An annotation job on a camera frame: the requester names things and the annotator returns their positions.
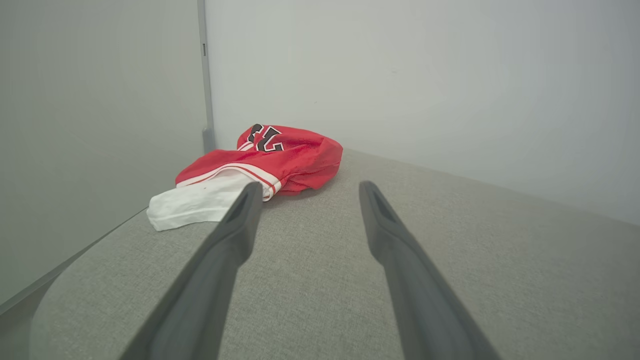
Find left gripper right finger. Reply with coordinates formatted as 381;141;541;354
358;180;502;360

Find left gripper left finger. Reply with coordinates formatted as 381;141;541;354
120;181;265;360

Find red white basketball jersey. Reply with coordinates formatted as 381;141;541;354
146;123;344;232

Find grey baseboard strip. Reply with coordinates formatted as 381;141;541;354
0;207;151;317

